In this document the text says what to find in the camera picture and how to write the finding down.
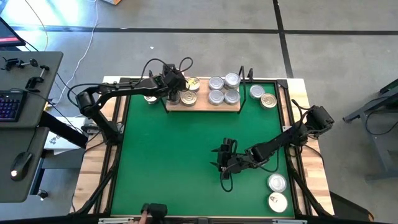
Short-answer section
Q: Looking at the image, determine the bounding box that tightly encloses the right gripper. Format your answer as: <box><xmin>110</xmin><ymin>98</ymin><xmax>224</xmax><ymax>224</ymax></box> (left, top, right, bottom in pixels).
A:
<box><xmin>209</xmin><ymin>138</ymin><xmax>251</xmax><ymax>181</ymax></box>

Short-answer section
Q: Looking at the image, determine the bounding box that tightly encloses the green table mat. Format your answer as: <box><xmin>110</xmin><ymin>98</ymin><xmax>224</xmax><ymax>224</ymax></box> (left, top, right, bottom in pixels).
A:
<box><xmin>110</xmin><ymin>79</ymin><xmax>295</xmax><ymax>218</ymax></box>

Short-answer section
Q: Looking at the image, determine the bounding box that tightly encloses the black rounded device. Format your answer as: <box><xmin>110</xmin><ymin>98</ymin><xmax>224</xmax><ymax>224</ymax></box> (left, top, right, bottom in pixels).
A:
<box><xmin>141</xmin><ymin>202</ymin><xmax>169</xmax><ymax>224</ymax></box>

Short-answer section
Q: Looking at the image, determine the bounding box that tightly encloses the person's hand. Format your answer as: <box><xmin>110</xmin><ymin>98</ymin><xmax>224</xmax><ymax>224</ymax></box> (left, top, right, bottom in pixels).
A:
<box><xmin>129</xmin><ymin>210</ymin><xmax>149</xmax><ymax>224</ymax></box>

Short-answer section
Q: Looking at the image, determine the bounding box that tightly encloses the black desk support beam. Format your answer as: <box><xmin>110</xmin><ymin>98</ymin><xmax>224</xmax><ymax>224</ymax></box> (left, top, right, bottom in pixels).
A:
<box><xmin>40</xmin><ymin>110</ymin><xmax>91</xmax><ymax>149</ymax></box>

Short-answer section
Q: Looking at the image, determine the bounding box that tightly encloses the white printed box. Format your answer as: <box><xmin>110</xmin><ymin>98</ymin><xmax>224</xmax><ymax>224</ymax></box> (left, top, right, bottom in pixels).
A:
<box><xmin>43</xmin><ymin>116</ymin><xmax>86</xmax><ymax>156</ymax></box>

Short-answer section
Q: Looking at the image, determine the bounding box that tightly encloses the dark grey desk top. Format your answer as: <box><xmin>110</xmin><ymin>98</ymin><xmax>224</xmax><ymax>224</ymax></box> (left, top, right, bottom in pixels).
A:
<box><xmin>0</xmin><ymin>126</ymin><xmax>50</xmax><ymax>203</ymax></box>
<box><xmin>0</xmin><ymin>50</ymin><xmax>64</xmax><ymax>129</ymax></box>

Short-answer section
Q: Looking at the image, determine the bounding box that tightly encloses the black desk clamp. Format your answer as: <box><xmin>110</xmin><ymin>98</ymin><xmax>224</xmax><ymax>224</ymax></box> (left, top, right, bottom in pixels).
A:
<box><xmin>24</xmin><ymin>64</ymin><xmax>50</xmax><ymax>93</ymax></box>
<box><xmin>1</xmin><ymin>57</ymin><xmax>40</xmax><ymax>71</ymax></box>

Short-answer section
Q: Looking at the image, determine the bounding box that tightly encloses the black keyboard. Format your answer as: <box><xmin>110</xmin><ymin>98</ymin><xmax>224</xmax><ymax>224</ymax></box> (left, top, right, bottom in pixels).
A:
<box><xmin>0</xmin><ymin>90</ymin><xmax>26</xmax><ymax>122</ymax></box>

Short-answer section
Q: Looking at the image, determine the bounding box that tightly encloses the grey metal stand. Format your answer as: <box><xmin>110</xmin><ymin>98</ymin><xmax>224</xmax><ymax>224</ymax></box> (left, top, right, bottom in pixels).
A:
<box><xmin>341</xmin><ymin>79</ymin><xmax>398</xmax><ymax>184</ymax></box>

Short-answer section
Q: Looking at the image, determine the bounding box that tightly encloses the black computer mouse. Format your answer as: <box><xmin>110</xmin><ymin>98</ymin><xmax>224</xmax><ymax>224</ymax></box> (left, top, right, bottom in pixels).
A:
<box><xmin>9</xmin><ymin>153</ymin><xmax>34</xmax><ymax>184</ymax></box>

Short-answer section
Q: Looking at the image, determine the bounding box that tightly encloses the black monitor red glow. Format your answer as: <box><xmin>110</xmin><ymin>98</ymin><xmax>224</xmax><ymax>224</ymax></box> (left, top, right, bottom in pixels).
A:
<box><xmin>0</xmin><ymin>15</ymin><xmax>27</xmax><ymax>48</ymax></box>

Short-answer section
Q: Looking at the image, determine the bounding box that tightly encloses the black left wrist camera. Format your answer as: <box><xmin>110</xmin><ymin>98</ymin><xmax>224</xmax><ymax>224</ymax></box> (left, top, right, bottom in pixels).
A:
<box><xmin>162</xmin><ymin>63</ymin><xmax>177</xmax><ymax>76</ymax></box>

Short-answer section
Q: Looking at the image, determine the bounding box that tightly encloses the wooden shelf black metal frame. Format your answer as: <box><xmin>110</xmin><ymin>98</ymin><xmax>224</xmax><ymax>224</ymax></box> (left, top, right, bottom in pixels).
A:
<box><xmin>160</xmin><ymin>63</ymin><xmax>249</xmax><ymax>114</ymax></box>

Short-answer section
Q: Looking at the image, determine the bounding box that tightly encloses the white floor cable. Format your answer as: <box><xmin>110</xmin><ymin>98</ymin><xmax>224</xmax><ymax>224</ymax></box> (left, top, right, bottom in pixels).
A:
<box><xmin>55</xmin><ymin>0</ymin><xmax>100</xmax><ymax>106</ymax></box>

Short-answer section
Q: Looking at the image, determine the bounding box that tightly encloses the silver metal bracket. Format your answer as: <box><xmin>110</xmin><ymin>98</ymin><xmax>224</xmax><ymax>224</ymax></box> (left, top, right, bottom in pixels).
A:
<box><xmin>98</xmin><ymin>217</ymin><xmax>134</xmax><ymax>224</ymax></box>
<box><xmin>272</xmin><ymin>219</ymin><xmax>308</xmax><ymax>224</ymax></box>

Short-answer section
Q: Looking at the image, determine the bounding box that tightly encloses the black metal rig frame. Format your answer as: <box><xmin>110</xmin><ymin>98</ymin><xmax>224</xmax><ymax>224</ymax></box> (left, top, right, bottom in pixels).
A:
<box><xmin>70</xmin><ymin>76</ymin><xmax>335</xmax><ymax>224</ymax></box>

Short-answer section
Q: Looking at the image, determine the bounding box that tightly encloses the orange cable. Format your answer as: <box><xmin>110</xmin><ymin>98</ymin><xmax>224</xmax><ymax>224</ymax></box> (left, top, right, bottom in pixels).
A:
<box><xmin>25</xmin><ymin>0</ymin><xmax>49</xmax><ymax>51</ymax></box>

